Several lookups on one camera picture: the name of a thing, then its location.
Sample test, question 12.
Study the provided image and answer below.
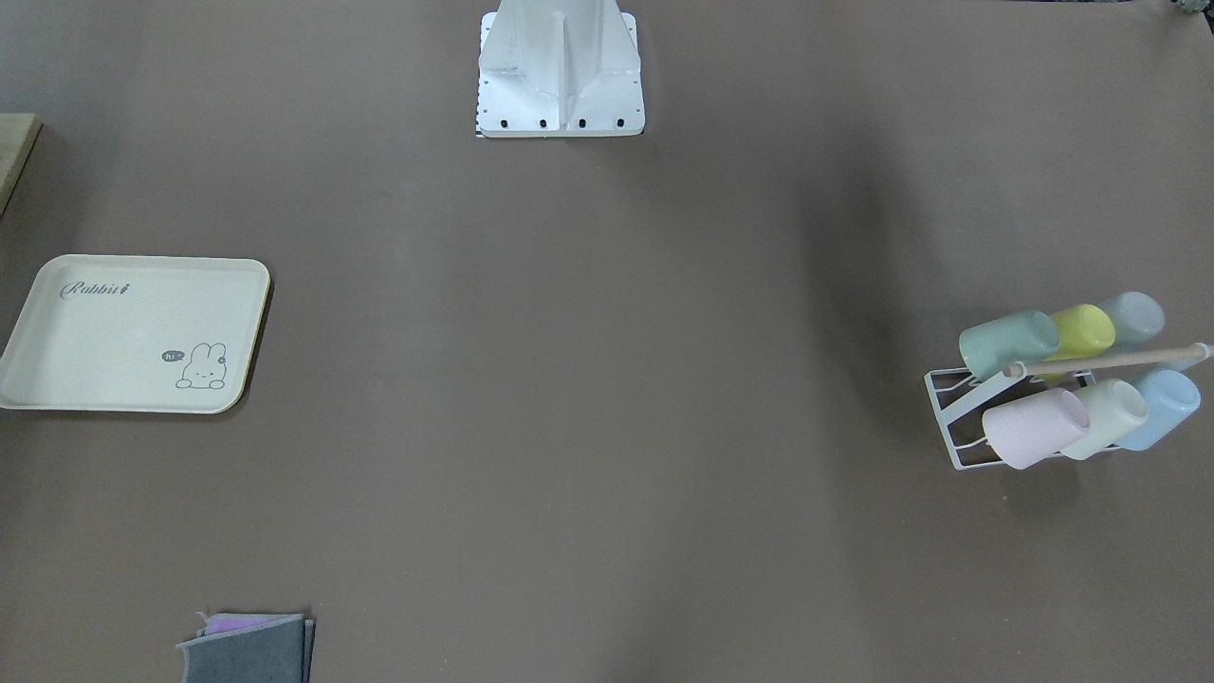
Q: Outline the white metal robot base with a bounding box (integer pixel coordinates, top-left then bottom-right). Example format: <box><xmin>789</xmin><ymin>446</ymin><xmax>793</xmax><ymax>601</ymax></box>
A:
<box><xmin>473</xmin><ymin>1</ymin><xmax>646</xmax><ymax>138</ymax></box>

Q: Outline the pink plastic cup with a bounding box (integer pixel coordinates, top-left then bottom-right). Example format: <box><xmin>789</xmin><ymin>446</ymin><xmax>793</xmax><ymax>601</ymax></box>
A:
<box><xmin>983</xmin><ymin>388</ymin><xmax>1090</xmax><ymax>469</ymax></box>

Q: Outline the cream rabbit print tray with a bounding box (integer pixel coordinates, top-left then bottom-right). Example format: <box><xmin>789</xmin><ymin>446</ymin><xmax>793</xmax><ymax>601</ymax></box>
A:
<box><xmin>1</xmin><ymin>254</ymin><xmax>270</xmax><ymax>415</ymax></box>

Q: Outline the yellow plastic cup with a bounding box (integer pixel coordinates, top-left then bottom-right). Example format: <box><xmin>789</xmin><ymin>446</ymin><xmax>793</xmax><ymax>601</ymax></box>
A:
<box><xmin>1048</xmin><ymin>304</ymin><xmax>1117</xmax><ymax>362</ymax></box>

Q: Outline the grey-blue plastic cup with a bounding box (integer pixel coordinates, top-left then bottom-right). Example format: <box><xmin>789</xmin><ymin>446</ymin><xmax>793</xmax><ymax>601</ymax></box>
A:
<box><xmin>1097</xmin><ymin>291</ymin><xmax>1167</xmax><ymax>354</ymax></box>

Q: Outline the light blue plastic cup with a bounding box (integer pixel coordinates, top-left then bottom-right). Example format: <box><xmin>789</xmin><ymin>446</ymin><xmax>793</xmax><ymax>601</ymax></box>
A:
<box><xmin>1114</xmin><ymin>369</ymin><xmax>1202</xmax><ymax>453</ymax></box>

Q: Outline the folded grey cloth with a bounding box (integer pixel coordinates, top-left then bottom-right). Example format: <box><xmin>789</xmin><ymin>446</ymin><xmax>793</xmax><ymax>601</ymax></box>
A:
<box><xmin>176</xmin><ymin>615</ymin><xmax>314</xmax><ymax>682</ymax></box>

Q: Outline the folded purple cloth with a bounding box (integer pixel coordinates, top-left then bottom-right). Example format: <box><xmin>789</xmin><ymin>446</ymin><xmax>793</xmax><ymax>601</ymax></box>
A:
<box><xmin>195</xmin><ymin>613</ymin><xmax>304</xmax><ymax>638</ymax></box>

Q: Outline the wooden board edge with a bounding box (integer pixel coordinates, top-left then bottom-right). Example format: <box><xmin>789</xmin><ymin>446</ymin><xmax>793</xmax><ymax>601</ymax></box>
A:
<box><xmin>1</xmin><ymin>113</ymin><xmax>42</xmax><ymax>214</ymax></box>

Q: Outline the white wire cup rack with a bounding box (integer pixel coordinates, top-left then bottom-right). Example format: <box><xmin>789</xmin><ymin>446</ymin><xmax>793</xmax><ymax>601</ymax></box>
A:
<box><xmin>924</xmin><ymin>342</ymin><xmax>1212</xmax><ymax>471</ymax></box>

